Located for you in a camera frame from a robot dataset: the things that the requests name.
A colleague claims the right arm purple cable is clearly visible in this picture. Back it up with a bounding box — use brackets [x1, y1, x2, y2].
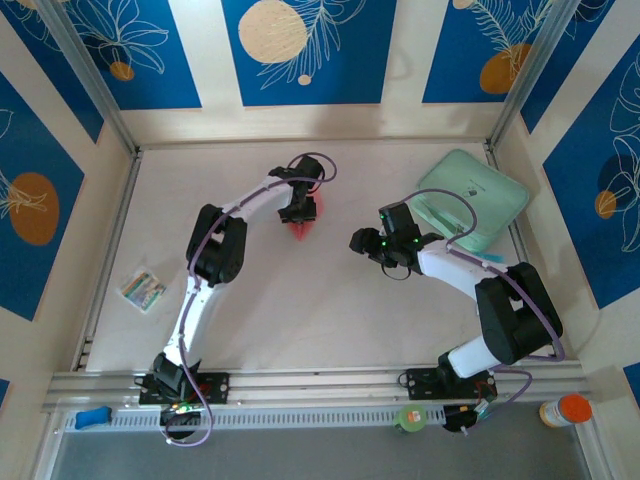
[402, 187, 566, 436]

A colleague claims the orange-capped bottle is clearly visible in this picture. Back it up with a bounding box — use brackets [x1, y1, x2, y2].
[538, 393, 594, 429]

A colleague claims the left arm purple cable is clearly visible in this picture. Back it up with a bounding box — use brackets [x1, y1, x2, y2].
[162, 152, 338, 448]

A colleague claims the aluminium table side rail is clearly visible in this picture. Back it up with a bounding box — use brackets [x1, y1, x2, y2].
[484, 144, 560, 362]
[72, 149, 144, 372]

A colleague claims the grey slotted cable duct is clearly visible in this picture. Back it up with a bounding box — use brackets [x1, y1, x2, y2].
[62, 403, 446, 434]

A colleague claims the blue bone-shaped block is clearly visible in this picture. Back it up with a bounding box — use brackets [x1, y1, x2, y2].
[74, 407, 112, 431]

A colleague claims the black controller with LED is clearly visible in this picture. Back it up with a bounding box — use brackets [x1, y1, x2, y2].
[442, 399, 496, 435]
[158, 402, 202, 441]

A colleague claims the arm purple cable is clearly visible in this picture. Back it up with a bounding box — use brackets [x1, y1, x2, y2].
[402, 187, 566, 436]
[162, 152, 338, 448]

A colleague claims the aluminium frame post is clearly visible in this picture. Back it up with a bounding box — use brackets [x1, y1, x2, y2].
[484, 0, 585, 150]
[37, 0, 144, 156]

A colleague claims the colourful striped packet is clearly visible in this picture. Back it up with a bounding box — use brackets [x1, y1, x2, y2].
[119, 267, 168, 314]

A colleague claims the long aluminium base rail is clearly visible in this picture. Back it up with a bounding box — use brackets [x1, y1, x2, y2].
[42, 362, 589, 414]

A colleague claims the green tape roll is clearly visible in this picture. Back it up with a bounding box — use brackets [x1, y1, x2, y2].
[392, 403, 429, 435]

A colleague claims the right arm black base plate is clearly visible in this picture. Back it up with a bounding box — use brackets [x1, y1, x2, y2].
[399, 366, 499, 401]

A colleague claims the mint green zip pouch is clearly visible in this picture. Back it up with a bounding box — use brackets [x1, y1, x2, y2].
[410, 148, 531, 253]

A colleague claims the pink paper sheet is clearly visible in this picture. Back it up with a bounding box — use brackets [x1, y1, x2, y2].
[287, 197, 327, 243]

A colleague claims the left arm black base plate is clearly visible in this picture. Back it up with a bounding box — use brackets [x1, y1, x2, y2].
[133, 370, 231, 406]

